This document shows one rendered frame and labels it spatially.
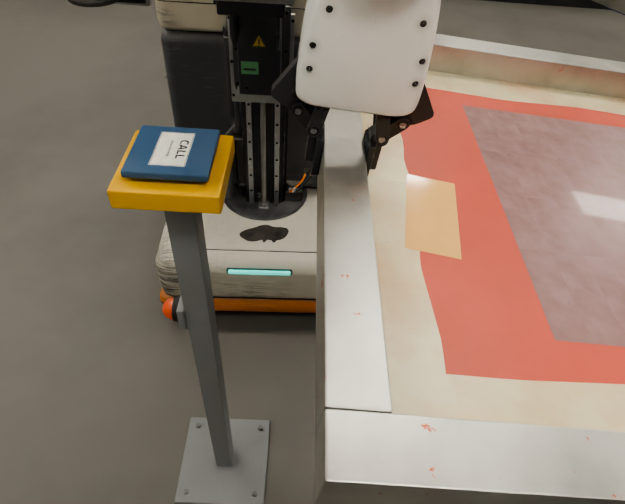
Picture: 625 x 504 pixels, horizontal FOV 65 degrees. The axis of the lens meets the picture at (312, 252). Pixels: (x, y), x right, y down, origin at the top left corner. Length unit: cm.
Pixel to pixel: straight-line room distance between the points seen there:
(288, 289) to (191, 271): 77
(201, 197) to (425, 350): 33
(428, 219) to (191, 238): 36
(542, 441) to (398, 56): 27
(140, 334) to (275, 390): 47
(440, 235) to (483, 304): 8
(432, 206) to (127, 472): 116
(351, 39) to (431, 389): 25
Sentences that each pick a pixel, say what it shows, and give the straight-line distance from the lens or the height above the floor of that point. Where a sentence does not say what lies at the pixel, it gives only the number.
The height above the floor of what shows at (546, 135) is 102.
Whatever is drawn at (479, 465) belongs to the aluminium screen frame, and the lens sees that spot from 29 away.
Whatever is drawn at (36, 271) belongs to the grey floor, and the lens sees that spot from 194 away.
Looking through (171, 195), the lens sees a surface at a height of 95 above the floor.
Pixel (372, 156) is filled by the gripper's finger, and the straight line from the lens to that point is 44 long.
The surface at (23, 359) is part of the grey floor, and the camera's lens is 171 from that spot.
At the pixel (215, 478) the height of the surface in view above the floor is 1.
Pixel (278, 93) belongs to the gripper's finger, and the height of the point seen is 112.
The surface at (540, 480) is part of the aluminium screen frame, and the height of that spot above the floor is 106.
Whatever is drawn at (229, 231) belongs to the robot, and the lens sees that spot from 150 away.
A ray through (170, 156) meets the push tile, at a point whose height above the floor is 97.
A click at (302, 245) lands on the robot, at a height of 28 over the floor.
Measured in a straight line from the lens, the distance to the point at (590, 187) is 59.
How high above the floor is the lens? 132
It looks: 46 degrees down
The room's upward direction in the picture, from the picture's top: 5 degrees clockwise
